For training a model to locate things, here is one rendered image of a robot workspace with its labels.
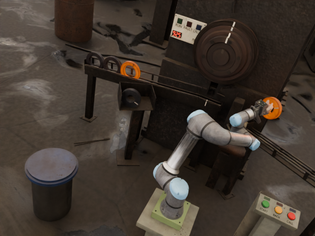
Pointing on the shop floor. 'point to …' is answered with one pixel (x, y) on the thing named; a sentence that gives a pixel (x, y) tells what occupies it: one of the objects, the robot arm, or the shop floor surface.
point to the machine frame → (263, 65)
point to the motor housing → (223, 157)
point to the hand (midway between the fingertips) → (271, 106)
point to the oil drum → (73, 19)
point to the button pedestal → (272, 217)
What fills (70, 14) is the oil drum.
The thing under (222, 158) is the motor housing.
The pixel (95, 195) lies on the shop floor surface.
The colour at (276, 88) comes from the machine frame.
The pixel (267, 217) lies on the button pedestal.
